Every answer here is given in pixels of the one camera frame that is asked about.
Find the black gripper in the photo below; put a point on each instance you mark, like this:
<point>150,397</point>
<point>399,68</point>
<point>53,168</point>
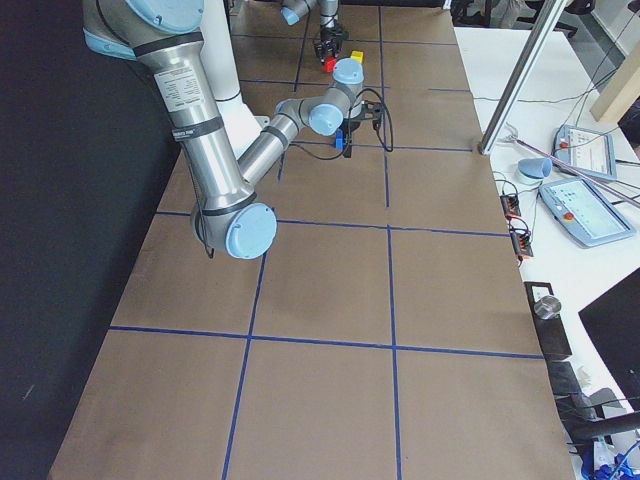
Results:
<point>348,131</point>
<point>330,38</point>

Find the blue wooden cube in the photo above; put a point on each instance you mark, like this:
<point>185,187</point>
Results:
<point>341,140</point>

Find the red wooden cube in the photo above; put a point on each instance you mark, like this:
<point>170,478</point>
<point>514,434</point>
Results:
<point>329,64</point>

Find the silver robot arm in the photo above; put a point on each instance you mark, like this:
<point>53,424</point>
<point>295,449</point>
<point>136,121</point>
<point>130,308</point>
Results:
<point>186,46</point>
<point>294,10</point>

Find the yellow wooden cube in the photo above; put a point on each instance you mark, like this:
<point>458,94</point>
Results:
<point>357,55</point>

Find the long grabber stick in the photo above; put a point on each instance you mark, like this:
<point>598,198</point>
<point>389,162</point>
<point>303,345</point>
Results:
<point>513,137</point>

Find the orange black connector board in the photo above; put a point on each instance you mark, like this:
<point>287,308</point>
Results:
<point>510,205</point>

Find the near teach pendant tablet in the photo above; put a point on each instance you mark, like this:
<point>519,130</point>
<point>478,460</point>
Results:
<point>589,218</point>

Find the teach pendant tablet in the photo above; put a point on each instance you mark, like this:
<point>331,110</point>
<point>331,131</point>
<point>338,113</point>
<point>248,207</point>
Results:
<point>589,218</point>
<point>590,151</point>

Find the far teach pendant tablet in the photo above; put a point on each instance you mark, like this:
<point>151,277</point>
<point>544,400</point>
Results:
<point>590,151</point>

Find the metal cup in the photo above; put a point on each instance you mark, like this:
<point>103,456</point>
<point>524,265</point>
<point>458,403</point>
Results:
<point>547,307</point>

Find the black monitor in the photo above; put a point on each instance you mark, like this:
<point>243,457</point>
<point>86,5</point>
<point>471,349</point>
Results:
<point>612,323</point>

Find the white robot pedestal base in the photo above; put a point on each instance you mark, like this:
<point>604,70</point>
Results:
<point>219,64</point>

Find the aluminium frame post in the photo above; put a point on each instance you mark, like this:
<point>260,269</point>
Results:
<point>543,26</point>

